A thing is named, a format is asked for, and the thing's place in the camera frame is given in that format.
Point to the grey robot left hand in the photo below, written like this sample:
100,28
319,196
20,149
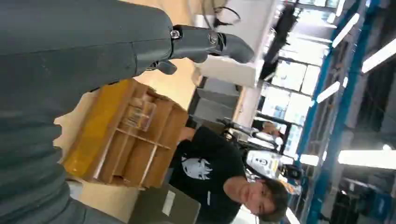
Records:
77,46

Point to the clear plastic card holder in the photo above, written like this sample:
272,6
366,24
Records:
140,113

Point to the wooden card box with compartments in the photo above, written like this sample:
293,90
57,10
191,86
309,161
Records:
130,145

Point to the ribbed grey left arm sleeve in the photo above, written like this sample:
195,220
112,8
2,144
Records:
28,173

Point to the grey drawer cabinet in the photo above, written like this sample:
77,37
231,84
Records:
215,102

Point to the white panel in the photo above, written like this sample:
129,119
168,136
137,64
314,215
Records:
229,71

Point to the dark grey box with label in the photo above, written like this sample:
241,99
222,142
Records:
164,205

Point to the person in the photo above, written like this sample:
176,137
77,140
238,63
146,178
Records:
210,173

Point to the white robot with black trim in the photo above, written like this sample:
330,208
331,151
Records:
263,162

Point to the blue steel column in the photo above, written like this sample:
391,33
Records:
340,123
315,105

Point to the long ceiling light strip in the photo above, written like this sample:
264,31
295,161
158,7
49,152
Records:
328,92
366,159
380,55
346,29

